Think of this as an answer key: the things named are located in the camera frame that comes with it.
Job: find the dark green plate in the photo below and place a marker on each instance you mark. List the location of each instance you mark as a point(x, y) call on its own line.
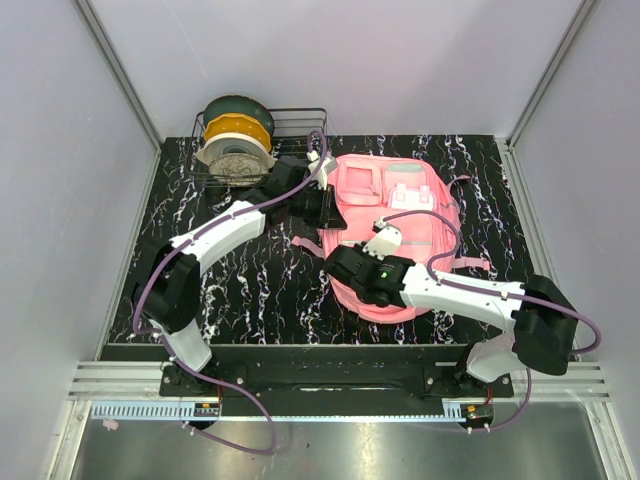
point(239, 104)

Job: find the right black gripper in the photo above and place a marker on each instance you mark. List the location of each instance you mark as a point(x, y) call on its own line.
point(359, 250)

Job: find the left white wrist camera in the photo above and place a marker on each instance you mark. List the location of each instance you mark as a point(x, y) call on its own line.
point(320, 168)

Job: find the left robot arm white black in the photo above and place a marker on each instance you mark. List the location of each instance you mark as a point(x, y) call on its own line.
point(166, 290)

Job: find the metal wire dish rack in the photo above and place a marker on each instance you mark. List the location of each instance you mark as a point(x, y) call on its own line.
point(291, 127)

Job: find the aluminium frame rail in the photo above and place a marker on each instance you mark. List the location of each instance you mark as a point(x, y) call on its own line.
point(584, 382)

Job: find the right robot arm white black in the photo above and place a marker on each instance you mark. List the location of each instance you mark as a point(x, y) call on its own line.
point(537, 322)

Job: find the pink student backpack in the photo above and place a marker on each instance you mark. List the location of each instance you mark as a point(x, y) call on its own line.
point(408, 193)

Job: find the white rimmed plate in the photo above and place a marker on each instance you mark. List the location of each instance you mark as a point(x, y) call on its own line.
point(237, 144)

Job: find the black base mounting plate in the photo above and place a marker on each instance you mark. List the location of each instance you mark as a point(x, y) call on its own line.
point(418, 370)

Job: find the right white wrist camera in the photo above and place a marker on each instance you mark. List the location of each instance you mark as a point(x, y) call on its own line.
point(385, 242)

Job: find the grey patterned plate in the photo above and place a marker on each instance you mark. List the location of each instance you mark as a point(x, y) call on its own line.
point(237, 169)

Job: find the yellow dotted plate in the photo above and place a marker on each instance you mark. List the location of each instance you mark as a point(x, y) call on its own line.
point(241, 124)

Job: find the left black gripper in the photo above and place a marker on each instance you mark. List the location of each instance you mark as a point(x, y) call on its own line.
point(328, 216)

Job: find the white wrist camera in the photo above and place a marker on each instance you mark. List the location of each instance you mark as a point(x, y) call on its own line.
point(385, 242)
point(320, 168)

